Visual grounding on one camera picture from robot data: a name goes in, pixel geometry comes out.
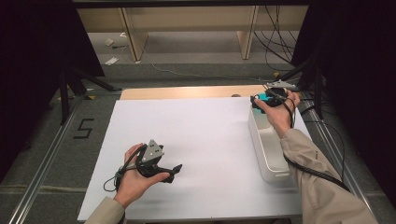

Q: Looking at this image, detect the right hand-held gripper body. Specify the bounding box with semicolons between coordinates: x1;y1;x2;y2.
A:
262;79;297;108

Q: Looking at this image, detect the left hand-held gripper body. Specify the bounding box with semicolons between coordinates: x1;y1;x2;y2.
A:
135;139;165;179

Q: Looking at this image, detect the white plastic bin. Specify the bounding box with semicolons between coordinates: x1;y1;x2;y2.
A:
247;104;297;184

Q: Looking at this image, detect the person's right hand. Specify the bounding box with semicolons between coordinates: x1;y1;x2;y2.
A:
254;90;302;139

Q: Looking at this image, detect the person's left hand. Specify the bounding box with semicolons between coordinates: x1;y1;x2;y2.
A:
113;143;171;209

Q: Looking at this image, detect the white table cover sheet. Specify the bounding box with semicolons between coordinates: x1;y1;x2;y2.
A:
78;94;312;222

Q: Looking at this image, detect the black tripod stand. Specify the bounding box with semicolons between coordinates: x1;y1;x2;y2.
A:
270;55;325;120
59;66;122;125

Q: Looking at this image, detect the light wooden table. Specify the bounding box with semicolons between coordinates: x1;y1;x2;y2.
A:
120;84;289;101

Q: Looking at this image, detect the black curtain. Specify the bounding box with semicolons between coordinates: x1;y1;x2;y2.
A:
290;0;396;200
0;0;106;185

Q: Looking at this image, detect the beige wooden desk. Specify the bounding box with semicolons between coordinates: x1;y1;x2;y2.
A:
76;4;309;62

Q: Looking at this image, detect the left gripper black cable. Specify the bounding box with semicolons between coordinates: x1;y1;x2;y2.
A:
103;145;148;224

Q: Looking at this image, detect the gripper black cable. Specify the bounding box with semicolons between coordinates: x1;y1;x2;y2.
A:
103;145;148;224
264;83;351;192

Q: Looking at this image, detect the bundle of black cables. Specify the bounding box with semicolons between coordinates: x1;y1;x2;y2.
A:
253;5;300;73

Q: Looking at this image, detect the white floor cable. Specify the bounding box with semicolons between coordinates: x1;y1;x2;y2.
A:
151;63;275;83

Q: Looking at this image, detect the thin black floor cable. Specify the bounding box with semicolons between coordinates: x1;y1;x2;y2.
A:
300;96;348;191

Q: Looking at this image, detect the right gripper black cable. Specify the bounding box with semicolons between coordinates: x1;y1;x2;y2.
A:
264;83;351;192

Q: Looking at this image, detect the aluminium floor rail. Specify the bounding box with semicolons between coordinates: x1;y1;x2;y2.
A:
7;96;85;224
302;91;379;224

